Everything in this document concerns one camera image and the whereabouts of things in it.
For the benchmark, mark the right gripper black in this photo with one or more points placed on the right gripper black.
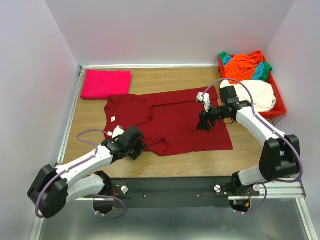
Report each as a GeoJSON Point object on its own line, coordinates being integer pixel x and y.
{"type": "Point", "coordinates": [203, 124]}

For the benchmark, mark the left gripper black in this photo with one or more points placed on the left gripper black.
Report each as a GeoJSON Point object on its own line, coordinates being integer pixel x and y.
{"type": "Point", "coordinates": [140, 145]}

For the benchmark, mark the dark red t shirt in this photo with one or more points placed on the dark red t shirt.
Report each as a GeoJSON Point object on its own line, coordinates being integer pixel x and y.
{"type": "Point", "coordinates": [168, 121]}

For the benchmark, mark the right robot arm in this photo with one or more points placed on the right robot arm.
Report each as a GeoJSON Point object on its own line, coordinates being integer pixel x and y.
{"type": "Point", "coordinates": [280, 157]}

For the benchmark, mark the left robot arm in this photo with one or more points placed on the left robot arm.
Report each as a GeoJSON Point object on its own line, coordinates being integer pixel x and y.
{"type": "Point", "coordinates": [54, 187]}

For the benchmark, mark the white t shirt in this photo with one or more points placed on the white t shirt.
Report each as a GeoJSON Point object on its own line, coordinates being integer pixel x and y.
{"type": "Point", "coordinates": [262, 94]}

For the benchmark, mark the orange t shirt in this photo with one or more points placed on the orange t shirt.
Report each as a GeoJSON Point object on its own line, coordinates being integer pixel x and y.
{"type": "Point", "coordinates": [240, 67]}

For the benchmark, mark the folded pink t shirt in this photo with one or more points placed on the folded pink t shirt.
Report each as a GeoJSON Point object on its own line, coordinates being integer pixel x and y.
{"type": "Point", "coordinates": [100, 84]}

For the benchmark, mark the red plastic bin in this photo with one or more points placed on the red plastic bin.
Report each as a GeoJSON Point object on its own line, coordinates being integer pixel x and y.
{"type": "Point", "coordinates": [279, 107]}

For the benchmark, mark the teal t shirt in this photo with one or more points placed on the teal t shirt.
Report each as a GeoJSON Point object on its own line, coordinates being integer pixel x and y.
{"type": "Point", "coordinates": [260, 71]}

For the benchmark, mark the green t shirt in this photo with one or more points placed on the green t shirt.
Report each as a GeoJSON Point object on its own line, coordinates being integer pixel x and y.
{"type": "Point", "coordinates": [245, 64]}

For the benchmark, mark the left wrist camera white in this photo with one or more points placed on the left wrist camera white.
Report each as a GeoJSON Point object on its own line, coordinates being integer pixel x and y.
{"type": "Point", "coordinates": [116, 132]}

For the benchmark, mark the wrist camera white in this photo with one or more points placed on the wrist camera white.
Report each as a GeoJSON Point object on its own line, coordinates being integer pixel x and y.
{"type": "Point", "coordinates": [204, 99]}
{"type": "Point", "coordinates": [116, 132]}

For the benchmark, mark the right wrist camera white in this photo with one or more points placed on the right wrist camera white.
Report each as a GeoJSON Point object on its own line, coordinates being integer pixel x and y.
{"type": "Point", "coordinates": [204, 99]}

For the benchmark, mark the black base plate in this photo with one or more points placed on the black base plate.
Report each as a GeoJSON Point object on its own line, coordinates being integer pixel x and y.
{"type": "Point", "coordinates": [172, 192]}

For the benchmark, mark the aluminium rail frame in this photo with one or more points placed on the aluminium rail frame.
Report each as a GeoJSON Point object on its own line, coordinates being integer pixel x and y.
{"type": "Point", "coordinates": [278, 219]}

